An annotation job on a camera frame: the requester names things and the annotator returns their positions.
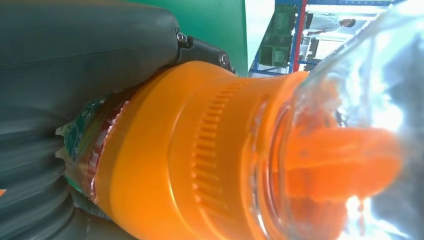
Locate orange detergent bottle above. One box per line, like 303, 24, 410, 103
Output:
55, 0, 424, 240

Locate green work table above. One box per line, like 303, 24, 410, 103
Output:
124, 0, 249, 78

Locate blue shelving rack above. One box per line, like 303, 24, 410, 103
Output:
248, 0, 403, 78

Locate person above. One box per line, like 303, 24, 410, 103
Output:
305, 12, 357, 37

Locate red post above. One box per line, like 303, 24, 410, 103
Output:
293, 0, 309, 74

